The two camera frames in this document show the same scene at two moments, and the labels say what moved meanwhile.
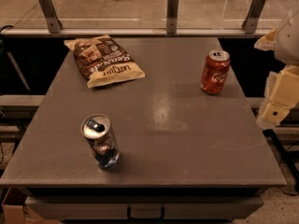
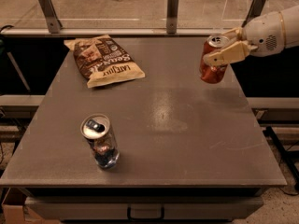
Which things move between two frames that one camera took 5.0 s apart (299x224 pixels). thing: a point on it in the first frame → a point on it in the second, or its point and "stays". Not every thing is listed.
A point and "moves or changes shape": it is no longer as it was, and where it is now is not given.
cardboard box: [17, 212] stays
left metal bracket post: [52, 21] stays
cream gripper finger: [267, 42] → [235, 34]
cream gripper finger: [281, 94] → [233, 53]
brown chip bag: [103, 61] stays
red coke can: [215, 71] moves or changes shape
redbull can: [97, 130] stays
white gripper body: [288, 42] → [263, 35]
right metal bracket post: [249, 25] stays
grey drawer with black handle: [148, 208] stays
